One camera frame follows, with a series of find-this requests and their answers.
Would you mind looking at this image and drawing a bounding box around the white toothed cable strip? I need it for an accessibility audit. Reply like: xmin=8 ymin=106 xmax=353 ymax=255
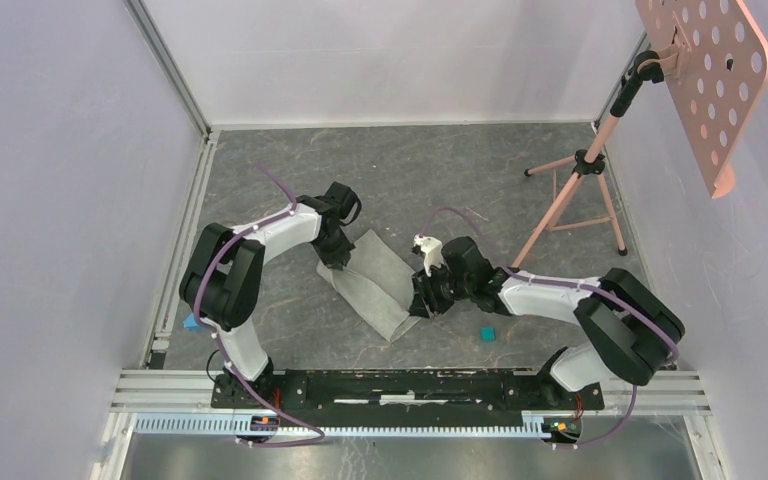
xmin=134 ymin=413 xmax=550 ymax=440

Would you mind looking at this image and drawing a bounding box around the pink tripod stand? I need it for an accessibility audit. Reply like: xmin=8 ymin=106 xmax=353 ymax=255
xmin=513 ymin=50 xmax=677 ymax=267

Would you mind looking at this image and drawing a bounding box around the teal cube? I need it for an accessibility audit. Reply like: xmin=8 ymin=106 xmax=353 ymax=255
xmin=480 ymin=327 xmax=496 ymax=343

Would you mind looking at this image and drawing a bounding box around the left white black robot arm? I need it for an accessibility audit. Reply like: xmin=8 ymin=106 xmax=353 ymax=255
xmin=179 ymin=182 xmax=362 ymax=408

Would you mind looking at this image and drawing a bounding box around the grey cloth napkin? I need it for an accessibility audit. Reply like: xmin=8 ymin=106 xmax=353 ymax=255
xmin=316 ymin=230 xmax=419 ymax=342

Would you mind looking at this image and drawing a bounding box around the blue block on rail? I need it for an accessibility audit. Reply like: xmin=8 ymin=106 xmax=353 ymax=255
xmin=182 ymin=314 xmax=204 ymax=332

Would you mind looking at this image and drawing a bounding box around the pink perforated tray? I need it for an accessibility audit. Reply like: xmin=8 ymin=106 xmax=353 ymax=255
xmin=635 ymin=0 xmax=768 ymax=198

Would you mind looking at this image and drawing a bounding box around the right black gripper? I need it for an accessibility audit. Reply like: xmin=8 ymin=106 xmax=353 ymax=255
xmin=407 ymin=260 xmax=473 ymax=320

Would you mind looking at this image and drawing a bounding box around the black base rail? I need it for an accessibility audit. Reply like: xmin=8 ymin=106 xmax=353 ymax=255
xmin=210 ymin=369 xmax=605 ymax=430

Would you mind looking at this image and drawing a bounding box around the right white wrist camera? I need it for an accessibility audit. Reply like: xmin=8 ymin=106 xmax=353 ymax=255
xmin=411 ymin=234 xmax=445 ymax=277

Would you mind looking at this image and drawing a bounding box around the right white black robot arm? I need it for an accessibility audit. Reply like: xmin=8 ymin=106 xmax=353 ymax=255
xmin=409 ymin=236 xmax=686 ymax=408

